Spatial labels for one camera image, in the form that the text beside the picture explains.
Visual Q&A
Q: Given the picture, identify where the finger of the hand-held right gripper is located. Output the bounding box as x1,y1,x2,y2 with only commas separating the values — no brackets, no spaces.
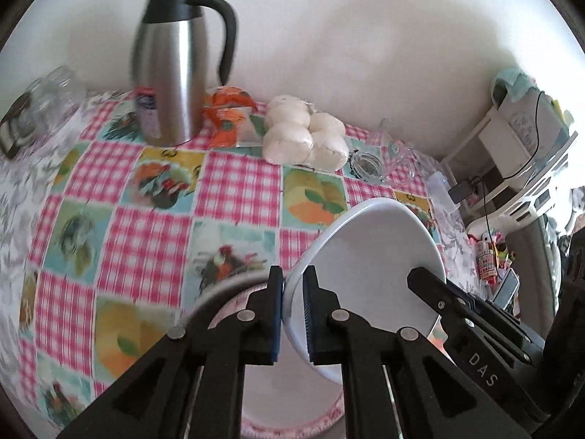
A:
406,266,546,367

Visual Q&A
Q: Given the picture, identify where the black charger cable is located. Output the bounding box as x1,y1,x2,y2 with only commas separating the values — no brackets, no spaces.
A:
471,90,547,239

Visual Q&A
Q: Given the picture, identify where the white plastic shelf rack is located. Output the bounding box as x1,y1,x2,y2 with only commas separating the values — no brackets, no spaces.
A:
466,132,579,239

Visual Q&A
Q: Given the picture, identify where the black charger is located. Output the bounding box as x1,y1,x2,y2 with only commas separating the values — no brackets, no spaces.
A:
449,180,478,203

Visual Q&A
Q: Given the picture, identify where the white shelf unit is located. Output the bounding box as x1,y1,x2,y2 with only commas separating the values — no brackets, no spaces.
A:
441,116,510,186

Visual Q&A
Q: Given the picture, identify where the metal plate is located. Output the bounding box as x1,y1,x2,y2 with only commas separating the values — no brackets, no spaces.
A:
180,271,274,330

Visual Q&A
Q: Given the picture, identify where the bag of white steamed buns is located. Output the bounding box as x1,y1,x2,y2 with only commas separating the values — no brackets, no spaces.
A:
262,95,349,169

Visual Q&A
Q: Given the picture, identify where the orange snack packet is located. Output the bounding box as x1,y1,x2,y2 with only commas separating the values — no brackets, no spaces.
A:
202,87,266,148

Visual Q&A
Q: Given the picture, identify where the colourful candy tube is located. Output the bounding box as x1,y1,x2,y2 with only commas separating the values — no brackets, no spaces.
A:
475,238,499,279

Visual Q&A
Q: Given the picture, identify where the black smartphone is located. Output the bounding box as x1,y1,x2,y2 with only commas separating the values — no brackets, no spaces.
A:
492,269,521,309

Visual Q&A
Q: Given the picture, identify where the large white bowl red print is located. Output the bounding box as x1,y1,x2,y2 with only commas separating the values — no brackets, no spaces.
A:
283,199,446,382

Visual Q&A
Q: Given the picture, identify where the pink checked fruit tablecloth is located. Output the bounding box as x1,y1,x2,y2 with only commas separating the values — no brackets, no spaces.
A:
18,89,446,431

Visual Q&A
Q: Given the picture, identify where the white printer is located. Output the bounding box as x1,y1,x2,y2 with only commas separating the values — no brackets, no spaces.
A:
494,96,571,179

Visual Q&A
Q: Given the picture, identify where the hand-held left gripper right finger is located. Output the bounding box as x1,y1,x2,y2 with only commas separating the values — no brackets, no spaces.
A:
302,265,517,439

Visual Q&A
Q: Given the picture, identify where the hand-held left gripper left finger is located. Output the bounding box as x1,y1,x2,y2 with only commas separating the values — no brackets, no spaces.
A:
55,265,285,439

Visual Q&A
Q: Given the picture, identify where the clear glass mug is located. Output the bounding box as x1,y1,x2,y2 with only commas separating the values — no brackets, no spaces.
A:
350,118,439,186

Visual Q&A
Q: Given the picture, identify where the steel thermos jug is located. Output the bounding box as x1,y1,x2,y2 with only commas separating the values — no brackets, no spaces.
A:
132,0,238,146

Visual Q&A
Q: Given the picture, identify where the clear glass cup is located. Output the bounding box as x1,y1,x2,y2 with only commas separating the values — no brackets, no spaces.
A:
43,66,87,115
18,82,60,133

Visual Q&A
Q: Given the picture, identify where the teal cloth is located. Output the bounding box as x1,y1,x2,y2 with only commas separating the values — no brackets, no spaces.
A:
492,68,537,101

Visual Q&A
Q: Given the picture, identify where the floral rimmed white plate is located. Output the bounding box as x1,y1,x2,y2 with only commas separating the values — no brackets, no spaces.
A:
208,284,346,437

